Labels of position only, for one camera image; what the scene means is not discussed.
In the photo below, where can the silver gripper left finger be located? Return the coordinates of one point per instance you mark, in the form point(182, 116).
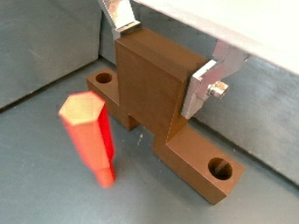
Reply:
point(120, 16)

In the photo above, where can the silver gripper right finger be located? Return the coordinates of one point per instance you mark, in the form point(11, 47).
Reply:
point(205, 84)

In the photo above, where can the red hexagonal peg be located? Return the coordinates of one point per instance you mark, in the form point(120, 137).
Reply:
point(84, 117)

